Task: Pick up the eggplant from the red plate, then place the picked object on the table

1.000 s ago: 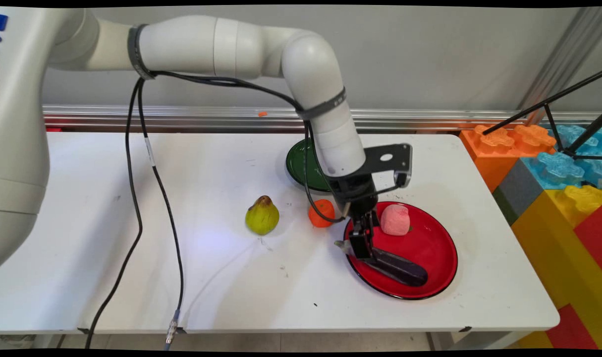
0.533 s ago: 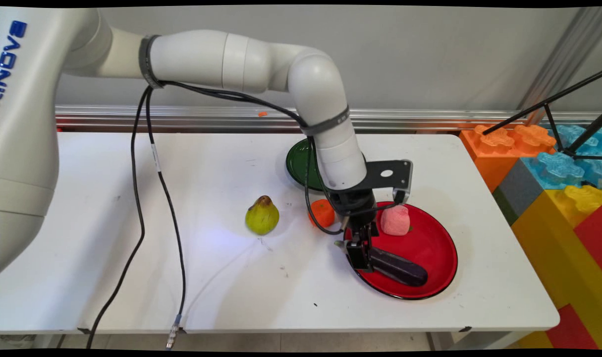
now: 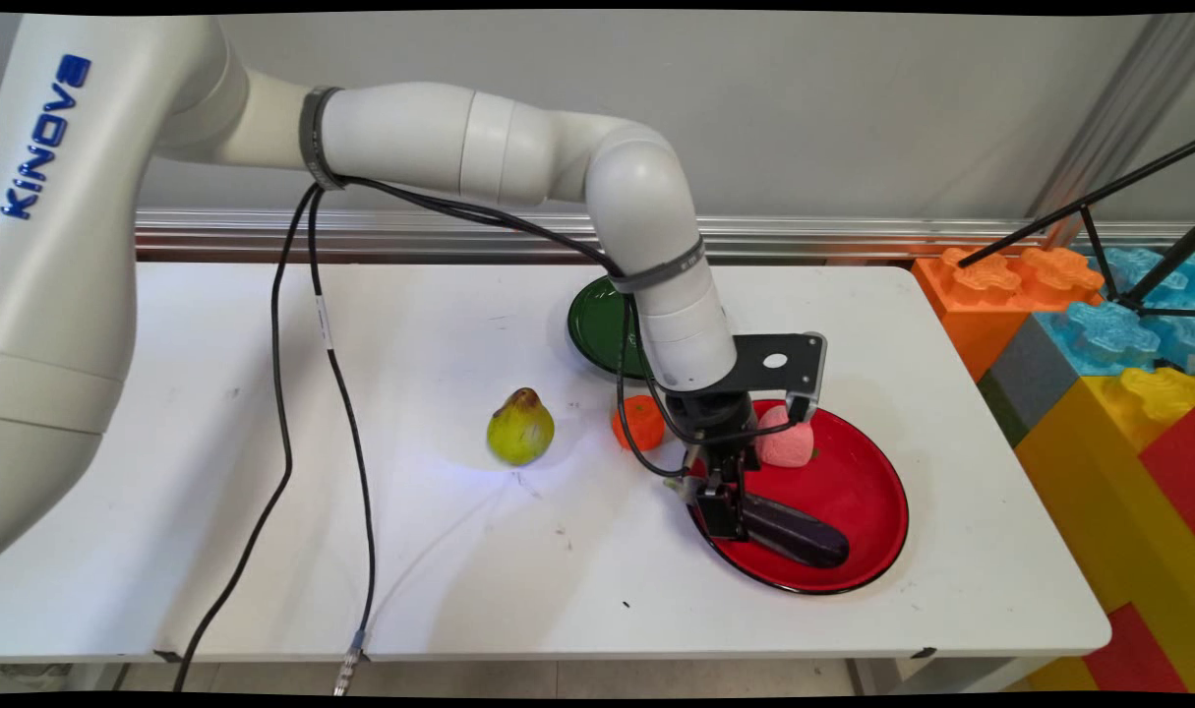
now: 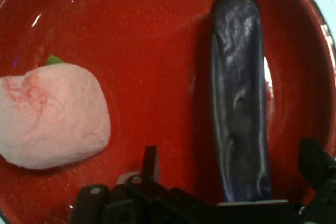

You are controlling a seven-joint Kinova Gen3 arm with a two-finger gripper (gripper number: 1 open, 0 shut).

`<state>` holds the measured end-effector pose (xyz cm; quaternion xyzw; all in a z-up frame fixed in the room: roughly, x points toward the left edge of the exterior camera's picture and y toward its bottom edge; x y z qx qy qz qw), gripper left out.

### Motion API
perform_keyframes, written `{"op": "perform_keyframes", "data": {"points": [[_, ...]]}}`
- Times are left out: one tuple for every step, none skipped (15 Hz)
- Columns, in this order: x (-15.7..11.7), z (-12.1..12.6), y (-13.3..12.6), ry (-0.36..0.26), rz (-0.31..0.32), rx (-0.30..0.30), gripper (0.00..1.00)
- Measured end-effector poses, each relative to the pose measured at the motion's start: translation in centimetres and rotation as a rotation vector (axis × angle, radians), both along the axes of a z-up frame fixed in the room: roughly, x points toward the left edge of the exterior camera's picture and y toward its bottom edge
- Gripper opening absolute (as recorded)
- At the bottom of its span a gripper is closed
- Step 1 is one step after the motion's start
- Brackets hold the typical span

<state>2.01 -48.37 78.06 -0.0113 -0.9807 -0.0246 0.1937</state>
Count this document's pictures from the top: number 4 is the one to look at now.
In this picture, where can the red bowl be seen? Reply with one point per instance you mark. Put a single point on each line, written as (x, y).
(157, 51)

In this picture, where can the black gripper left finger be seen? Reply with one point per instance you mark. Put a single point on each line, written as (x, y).
(126, 203)

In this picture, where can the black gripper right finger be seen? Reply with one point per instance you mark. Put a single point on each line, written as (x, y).
(323, 182)

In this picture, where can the pink toy peach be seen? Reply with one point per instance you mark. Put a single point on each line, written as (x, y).
(52, 116)

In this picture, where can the purple toy eggplant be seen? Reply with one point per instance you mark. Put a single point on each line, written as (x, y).
(239, 90)

